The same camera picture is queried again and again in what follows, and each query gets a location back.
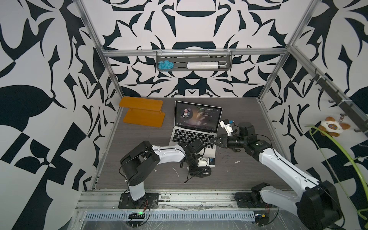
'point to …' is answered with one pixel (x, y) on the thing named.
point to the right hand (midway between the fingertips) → (208, 139)
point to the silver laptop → (193, 121)
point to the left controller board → (136, 215)
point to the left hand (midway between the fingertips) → (200, 166)
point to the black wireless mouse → (203, 172)
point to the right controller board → (261, 219)
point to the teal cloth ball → (166, 64)
